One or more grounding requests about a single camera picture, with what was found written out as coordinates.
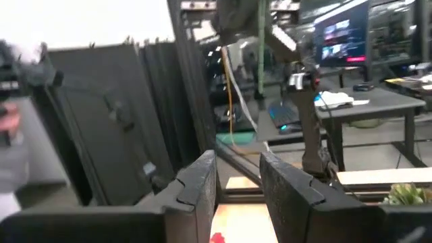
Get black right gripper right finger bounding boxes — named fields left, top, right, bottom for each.
left=259, top=151, right=432, bottom=243

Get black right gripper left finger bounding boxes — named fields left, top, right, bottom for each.
left=0, top=150, right=217, bottom=243

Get succulent plant in black pot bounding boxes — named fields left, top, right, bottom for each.
left=382, top=182, right=432, bottom=207

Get grey door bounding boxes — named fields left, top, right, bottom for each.
left=15, top=97, right=68, bottom=207

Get black folding partition panels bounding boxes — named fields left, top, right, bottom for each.
left=40, top=35, right=212, bottom=207

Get black computer mouse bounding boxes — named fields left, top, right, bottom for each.
left=278, top=123, right=304, bottom=136

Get grey desk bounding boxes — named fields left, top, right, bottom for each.
left=256, top=86, right=427, bottom=169

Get white cloth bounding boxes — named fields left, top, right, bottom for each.
left=315, top=90, right=355, bottom=111

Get backlit keyboard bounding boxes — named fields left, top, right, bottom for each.
left=268, top=102, right=302, bottom=129

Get computer monitor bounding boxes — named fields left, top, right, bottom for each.
left=313, top=0, right=371, bottom=68

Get wooden shelf with black frame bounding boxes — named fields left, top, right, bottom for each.
left=336, top=167, right=432, bottom=193

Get white cable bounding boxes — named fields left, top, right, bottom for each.
left=223, top=50, right=273, bottom=155

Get yellow cable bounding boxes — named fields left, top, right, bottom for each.
left=221, top=46, right=236, bottom=146

